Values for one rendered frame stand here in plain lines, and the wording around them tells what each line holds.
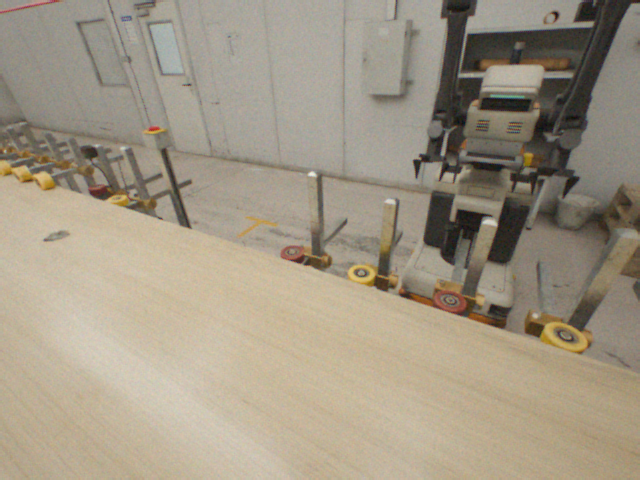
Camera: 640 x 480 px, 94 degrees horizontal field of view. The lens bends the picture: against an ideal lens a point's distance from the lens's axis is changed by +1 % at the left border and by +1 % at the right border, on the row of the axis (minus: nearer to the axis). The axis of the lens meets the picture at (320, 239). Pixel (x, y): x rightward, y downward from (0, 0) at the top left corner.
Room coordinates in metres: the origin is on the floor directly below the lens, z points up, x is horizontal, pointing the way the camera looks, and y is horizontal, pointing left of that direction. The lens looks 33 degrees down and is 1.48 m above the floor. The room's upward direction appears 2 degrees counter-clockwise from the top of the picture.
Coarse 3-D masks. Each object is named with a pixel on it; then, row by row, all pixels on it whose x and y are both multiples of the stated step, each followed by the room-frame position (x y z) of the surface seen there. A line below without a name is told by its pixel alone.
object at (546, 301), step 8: (544, 264) 0.78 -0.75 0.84; (536, 272) 0.77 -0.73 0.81; (544, 272) 0.74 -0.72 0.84; (544, 280) 0.70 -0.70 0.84; (544, 288) 0.66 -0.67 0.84; (552, 288) 0.66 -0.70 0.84; (544, 296) 0.63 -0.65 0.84; (552, 296) 0.63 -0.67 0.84; (544, 304) 0.60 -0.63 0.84; (552, 304) 0.60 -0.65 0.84; (544, 312) 0.57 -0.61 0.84; (552, 312) 0.57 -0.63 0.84
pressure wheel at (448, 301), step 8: (440, 296) 0.58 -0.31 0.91; (448, 296) 0.58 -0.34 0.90; (456, 296) 0.58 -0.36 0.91; (440, 304) 0.55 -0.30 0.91; (448, 304) 0.55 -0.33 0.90; (456, 304) 0.55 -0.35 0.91; (464, 304) 0.55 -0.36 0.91; (448, 312) 0.53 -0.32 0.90; (456, 312) 0.53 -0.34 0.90; (464, 312) 0.54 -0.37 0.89
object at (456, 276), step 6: (462, 240) 0.92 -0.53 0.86; (468, 240) 0.92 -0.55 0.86; (462, 246) 0.88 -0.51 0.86; (468, 246) 0.88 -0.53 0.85; (462, 252) 0.84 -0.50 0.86; (456, 258) 0.81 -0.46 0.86; (462, 258) 0.81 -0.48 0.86; (456, 264) 0.78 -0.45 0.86; (462, 264) 0.78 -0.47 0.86; (456, 270) 0.75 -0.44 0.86; (462, 270) 0.75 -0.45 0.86; (456, 276) 0.72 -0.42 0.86; (456, 282) 0.69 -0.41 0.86
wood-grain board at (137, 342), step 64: (0, 192) 1.48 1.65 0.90; (64, 192) 1.44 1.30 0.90; (0, 256) 0.87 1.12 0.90; (64, 256) 0.86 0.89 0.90; (128, 256) 0.84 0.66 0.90; (192, 256) 0.82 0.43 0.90; (256, 256) 0.81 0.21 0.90; (0, 320) 0.57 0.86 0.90; (64, 320) 0.56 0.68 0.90; (128, 320) 0.55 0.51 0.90; (192, 320) 0.54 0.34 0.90; (256, 320) 0.53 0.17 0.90; (320, 320) 0.52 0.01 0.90; (384, 320) 0.51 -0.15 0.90; (448, 320) 0.50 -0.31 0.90; (0, 384) 0.38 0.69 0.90; (64, 384) 0.38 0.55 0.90; (128, 384) 0.37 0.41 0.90; (192, 384) 0.36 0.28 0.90; (256, 384) 0.36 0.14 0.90; (320, 384) 0.35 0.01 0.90; (384, 384) 0.35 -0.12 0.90; (448, 384) 0.34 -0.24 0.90; (512, 384) 0.33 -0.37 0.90; (576, 384) 0.33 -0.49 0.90; (0, 448) 0.26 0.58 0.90; (64, 448) 0.25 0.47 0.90; (128, 448) 0.25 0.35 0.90; (192, 448) 0.24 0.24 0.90; (256, 448) 0.24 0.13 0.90; (320, 448) 0.24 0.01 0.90; (384, 448) 0.23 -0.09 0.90; (448, 448) 0.23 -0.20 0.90; (512, 448) 0.22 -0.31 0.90; (576, 448) 0.22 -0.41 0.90
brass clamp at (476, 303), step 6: (450, 282) 0.68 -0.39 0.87; (438, 288) 0.66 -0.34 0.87; (444, 288) 0.65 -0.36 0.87; (450, 288) 0.65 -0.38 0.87; (456, 288) 0.65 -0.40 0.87; (462, 294) 0.63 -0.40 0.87; (480, 294) 0.62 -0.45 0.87; (468, 300) 0.61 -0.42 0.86; (474, 300) 0.60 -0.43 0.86; (480, 300) 0.61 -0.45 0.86; (468, 306) 0.61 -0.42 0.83; (474, 306) 0.60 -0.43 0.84; (480, 306) 0.60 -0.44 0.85
